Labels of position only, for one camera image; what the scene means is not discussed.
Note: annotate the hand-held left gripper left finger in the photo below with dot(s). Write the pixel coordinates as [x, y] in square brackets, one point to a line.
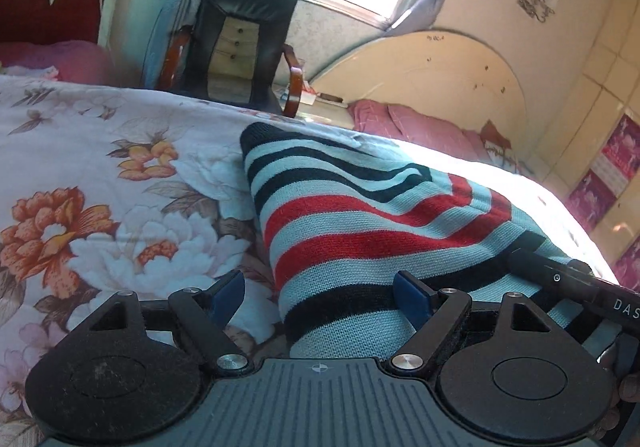
[227, 297]

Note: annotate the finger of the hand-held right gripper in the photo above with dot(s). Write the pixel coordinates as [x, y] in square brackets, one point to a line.
[550, 274]

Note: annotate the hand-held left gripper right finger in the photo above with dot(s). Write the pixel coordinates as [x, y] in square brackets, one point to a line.
[412, 299]

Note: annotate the striped knit sweater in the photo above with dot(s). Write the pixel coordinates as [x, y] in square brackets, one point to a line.
[350, 237]

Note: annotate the person's right hand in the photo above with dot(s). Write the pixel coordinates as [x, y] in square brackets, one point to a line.
[631, 387]

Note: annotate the patterned red pillow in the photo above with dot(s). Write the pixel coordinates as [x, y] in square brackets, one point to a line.
[497, 144]

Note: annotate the pink pillow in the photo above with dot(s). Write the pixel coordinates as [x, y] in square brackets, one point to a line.
[415, 127]

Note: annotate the floral bed blanket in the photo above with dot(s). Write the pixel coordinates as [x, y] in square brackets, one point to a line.
[100, 177]

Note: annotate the cream wardrobe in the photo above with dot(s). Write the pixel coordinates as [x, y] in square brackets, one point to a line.
[590, 77]

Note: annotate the bedside table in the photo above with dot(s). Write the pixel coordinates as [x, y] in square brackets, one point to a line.
[325, 107]

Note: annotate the cream round headboard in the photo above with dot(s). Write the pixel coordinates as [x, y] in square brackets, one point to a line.
[450, 77]

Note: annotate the mauve pillow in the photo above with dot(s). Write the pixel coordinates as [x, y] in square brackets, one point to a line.
[65, 62]

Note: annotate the black leather armchair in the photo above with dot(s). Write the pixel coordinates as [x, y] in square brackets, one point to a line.
[240, 2]

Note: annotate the pink wall poster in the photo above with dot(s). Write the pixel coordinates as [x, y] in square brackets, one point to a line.
[620, 157]
[629, 262]
[592, 202]

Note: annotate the twin-shade wall lamp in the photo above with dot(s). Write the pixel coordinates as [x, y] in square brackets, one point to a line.
[540, 2]

